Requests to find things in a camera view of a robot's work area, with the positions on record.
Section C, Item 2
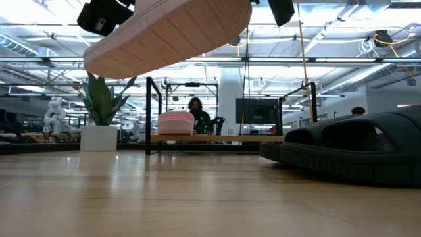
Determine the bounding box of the pink foam slide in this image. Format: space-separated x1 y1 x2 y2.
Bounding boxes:
82 0 253 80
157 111 196 136

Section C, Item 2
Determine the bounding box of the black foam slide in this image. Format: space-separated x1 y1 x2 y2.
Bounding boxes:
278 104 421 188
258 114 355 163

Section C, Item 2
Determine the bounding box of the green succulent plant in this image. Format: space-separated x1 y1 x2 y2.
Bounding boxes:
82 72 137 128

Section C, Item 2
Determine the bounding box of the black monitor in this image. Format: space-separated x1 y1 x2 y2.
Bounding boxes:
235 97 280 126

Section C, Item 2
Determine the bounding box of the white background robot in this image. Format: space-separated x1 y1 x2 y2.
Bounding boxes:
42 96 82 136

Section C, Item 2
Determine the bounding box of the white plant pot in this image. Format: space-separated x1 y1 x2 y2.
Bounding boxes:
80 125 118 153

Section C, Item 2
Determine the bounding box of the black background gantry frame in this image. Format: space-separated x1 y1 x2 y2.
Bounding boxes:
166 82 219 113

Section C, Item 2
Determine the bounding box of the wooden shelf with black frame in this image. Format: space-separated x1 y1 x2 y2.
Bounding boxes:
145 76 318 156

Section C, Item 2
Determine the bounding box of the black aluminium table frame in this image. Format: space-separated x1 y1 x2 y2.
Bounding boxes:
0 142 261 156

